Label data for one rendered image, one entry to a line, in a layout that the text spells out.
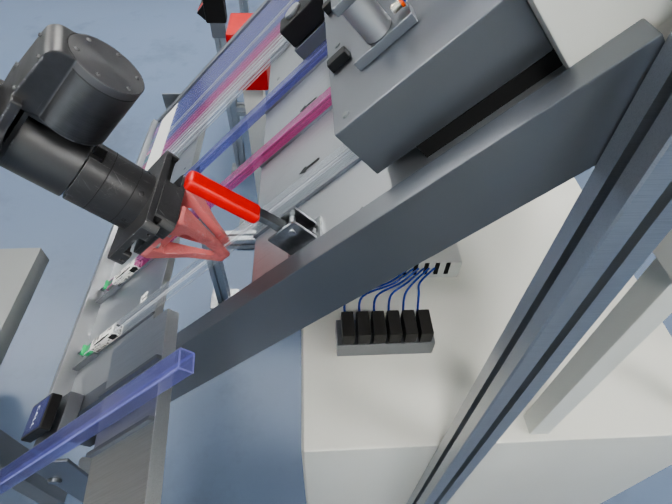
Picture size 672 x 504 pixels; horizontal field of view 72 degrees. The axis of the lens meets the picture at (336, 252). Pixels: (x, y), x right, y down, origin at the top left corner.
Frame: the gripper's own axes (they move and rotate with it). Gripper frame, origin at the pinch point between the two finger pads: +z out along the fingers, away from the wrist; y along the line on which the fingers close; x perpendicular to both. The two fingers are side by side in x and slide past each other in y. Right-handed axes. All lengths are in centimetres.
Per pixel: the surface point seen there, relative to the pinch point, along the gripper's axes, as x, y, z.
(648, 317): -29.0, -8.9, 30.6
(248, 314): -4.7, -10.1, 0.9
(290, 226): -12.6, -7.0, -1.7
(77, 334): 32.4, 3.6, -1.3
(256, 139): 42, 94, 32
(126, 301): 22.8, 5.2, 0.5
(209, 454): 81, 10, 54
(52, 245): 130, 88, 6
